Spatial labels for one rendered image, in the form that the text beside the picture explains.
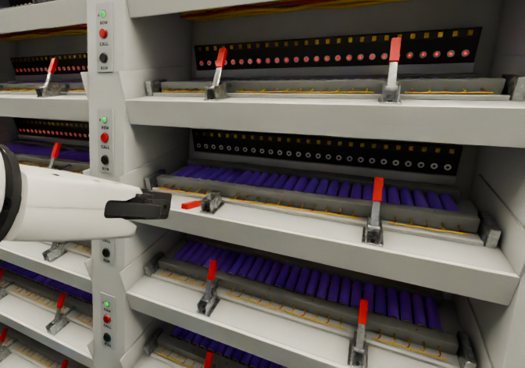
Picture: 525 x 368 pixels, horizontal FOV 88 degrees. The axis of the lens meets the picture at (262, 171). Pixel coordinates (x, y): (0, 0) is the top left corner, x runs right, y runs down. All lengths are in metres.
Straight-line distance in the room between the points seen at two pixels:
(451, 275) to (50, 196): 0.43
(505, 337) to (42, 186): 0.50
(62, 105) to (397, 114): 0.63
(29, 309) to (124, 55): 0.75
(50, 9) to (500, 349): 0.94
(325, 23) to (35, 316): 1.01
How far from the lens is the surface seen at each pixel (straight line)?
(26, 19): 0.84
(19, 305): 1.08
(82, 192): 0.24
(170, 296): 0.62
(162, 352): 0.78
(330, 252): 0.42
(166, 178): 0.59
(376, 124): 0.39
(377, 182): 0.42
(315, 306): 0.54
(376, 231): 0.44
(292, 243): 0.43
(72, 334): 0.91
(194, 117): 0.48
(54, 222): 0.24
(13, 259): 0.97
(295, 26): 0.65
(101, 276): 0.70
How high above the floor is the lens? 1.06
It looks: 8 degrees down
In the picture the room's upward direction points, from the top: 4 degrees clockwise
